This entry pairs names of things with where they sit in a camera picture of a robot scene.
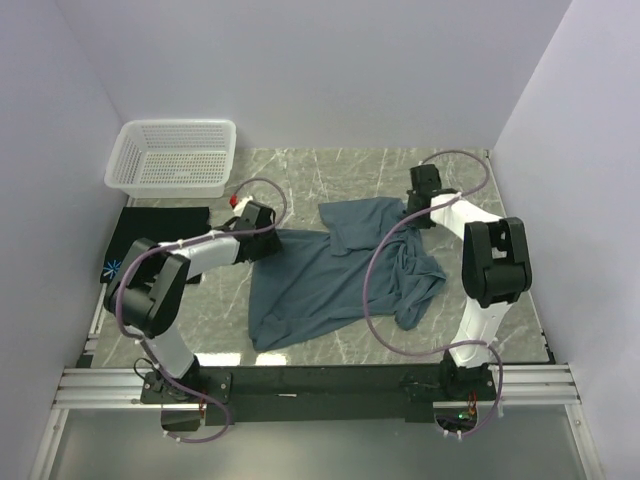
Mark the blue-grey t-shirt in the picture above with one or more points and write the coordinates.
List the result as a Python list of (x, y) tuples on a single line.
[(325, 280)]

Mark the black base beam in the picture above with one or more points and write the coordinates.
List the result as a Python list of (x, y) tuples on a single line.
[(352, 392)]

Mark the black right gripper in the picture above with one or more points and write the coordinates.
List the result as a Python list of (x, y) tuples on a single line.
[(421, 223)]

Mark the aluminium rail frame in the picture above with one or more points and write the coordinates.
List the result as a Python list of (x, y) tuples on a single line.
[(109, 425)]

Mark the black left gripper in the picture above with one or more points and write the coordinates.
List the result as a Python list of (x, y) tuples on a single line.
[(273, 244)]

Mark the folded black t-shirt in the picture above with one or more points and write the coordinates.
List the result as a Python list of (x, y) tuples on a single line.
[(156, 224)]

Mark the white plastic basket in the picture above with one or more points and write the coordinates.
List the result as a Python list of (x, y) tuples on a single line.
[(172, 158)]

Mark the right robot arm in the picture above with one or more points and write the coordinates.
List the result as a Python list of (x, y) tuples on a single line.
[(495, 271)]

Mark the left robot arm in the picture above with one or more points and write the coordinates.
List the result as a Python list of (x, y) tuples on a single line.
[(146, 293)]

